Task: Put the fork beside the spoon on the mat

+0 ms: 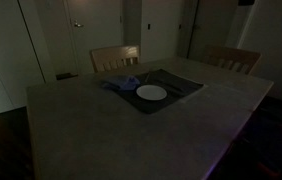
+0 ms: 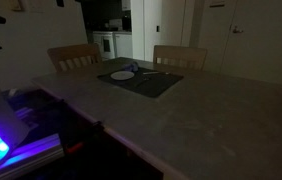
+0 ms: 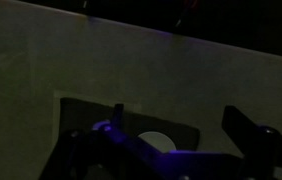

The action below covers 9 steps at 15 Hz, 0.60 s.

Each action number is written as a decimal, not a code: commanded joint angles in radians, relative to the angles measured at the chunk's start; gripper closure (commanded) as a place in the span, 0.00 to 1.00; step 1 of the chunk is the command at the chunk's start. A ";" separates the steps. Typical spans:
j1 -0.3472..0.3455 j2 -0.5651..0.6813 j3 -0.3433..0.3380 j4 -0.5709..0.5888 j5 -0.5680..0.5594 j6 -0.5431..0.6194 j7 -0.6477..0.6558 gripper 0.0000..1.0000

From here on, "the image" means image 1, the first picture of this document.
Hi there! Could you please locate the silver metal fork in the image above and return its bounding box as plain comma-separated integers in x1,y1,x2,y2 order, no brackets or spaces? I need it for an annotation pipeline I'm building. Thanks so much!
144,71,152,85

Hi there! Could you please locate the blue crumpled cloth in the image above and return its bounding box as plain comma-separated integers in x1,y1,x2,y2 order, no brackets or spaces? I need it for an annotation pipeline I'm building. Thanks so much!
100,75,141,92

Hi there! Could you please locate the metal door lever handle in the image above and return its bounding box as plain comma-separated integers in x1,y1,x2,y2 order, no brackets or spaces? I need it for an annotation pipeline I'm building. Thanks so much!
72,20,85,29

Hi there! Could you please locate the light wooden chair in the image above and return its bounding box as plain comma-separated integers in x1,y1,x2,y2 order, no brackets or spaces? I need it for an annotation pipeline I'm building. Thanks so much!
89,44,141,74
202,45,262,76

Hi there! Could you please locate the dark fabric placemat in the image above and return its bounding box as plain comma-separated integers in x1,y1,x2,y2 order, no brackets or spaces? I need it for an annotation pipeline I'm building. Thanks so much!
105,68,205,115

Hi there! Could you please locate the white room door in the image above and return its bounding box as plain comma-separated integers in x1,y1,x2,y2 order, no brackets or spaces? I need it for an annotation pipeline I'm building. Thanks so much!
64,0,125,76

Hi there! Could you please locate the white round plate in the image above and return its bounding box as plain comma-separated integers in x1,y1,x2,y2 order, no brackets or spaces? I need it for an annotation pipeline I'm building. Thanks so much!
135,84,168,102

